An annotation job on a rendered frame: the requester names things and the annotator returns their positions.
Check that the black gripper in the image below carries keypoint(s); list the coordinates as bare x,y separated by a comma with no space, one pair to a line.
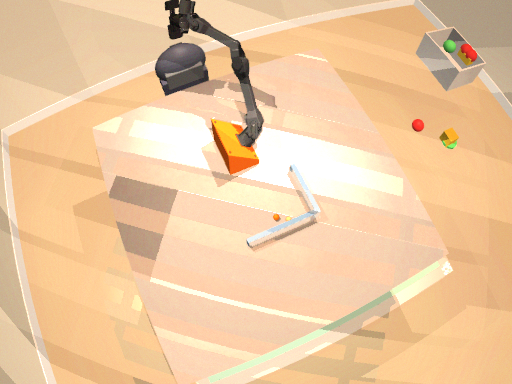
174,32

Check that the clear low l-shaped wall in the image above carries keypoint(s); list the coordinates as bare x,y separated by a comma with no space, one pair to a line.
295,220

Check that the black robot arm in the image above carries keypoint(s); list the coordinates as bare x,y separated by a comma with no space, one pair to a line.
240,66

